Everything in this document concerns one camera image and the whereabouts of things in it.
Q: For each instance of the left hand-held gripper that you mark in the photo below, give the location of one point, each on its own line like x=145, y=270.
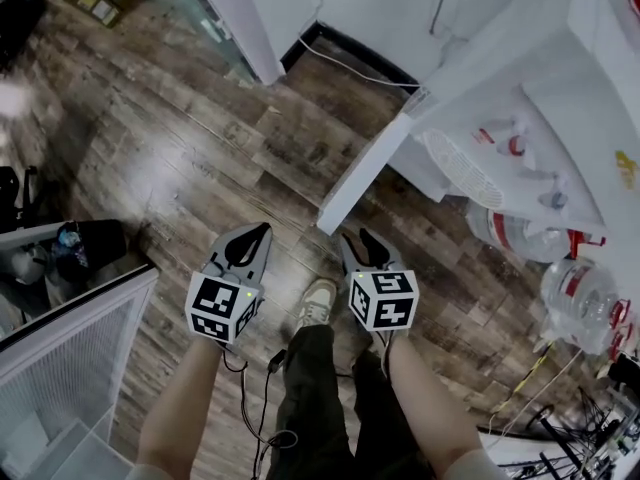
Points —
x=215, y=303

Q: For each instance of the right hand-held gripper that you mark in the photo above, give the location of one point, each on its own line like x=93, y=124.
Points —
x=390, y=300

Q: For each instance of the white water dispenser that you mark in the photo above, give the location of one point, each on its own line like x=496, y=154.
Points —
x=550, y=68

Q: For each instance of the person's right forearm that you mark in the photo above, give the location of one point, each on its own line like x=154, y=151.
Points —
x=430, y=403

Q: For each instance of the person's left forearm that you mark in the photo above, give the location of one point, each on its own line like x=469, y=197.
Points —
x=180, y=408

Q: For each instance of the person's left beige shoe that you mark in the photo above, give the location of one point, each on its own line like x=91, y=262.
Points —
x=316, y=303

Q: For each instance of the white drip tray grille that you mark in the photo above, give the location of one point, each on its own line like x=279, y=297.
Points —
x=462, y=168

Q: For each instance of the black bag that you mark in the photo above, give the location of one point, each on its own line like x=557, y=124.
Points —
x=100, y=248

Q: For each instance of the person's dark trousers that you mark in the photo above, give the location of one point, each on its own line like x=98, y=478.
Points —
x=310, y=408

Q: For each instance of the yellow black hazard tape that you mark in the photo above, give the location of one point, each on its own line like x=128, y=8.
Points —
x=532, y=375

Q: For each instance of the white perforated metal panel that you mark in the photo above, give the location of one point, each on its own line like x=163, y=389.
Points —
x=65, y=358

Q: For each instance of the black office chair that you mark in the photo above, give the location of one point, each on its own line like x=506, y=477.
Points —
x=15, y=198

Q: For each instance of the white black-edged desk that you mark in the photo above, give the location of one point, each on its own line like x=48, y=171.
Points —
x=505, y=448

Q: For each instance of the frosted glass partition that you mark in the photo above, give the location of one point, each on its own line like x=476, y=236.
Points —
x=200, y=13

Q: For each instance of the black metal rack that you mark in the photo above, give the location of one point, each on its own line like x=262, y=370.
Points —
x=565, y=443

